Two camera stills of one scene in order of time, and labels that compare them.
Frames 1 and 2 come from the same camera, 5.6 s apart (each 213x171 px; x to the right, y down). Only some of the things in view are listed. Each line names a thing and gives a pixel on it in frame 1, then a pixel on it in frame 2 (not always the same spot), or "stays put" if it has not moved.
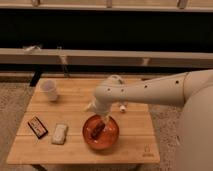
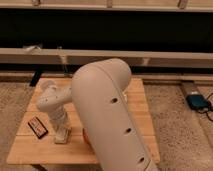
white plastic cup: (49, 87) stays put
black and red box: (37, 127) stays put
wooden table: (58, 127) stays put
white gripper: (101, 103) to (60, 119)
